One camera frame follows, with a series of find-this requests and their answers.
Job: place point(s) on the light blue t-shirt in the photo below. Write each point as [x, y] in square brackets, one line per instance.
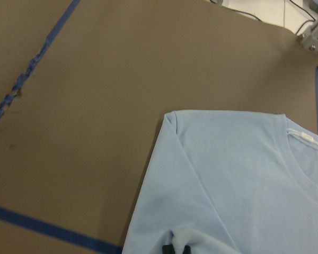
[228, 182]

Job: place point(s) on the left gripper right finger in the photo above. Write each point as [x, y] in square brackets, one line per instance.
[186, 250]

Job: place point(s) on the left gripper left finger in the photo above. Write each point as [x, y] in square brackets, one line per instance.
[168, 249]

